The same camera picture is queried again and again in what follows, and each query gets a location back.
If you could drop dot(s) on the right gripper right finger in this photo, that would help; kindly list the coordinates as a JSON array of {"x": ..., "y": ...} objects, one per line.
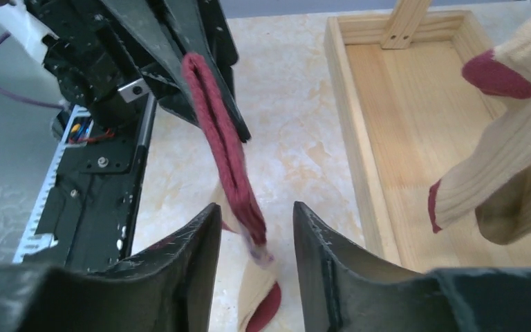
[{"x": 344, "y": 287}]

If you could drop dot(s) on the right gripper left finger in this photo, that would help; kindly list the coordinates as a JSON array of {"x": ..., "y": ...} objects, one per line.
[{"x": 167, "y": 287}]

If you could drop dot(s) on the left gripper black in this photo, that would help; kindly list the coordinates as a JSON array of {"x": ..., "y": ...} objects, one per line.
[{"x": 95, "y": 47}]

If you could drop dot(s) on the purple striped tan sock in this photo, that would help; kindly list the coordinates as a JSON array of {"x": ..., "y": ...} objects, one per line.
[{"x": 260, "y": 294}]

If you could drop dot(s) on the brown sock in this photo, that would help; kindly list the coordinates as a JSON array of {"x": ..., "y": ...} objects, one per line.
[{"x": 505, "y": 216}]

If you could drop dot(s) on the purple striped sock maroon cuff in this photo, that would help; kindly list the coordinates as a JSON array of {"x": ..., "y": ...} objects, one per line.
[{"x": 504, "y": 149}]

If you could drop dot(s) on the wooden clothes rack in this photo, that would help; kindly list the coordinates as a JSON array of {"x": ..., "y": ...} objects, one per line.
[{"x": 407, "y": 116}]

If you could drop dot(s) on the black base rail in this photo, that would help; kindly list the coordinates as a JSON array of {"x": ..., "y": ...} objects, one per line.
[{"x": 84, "y": 217}]

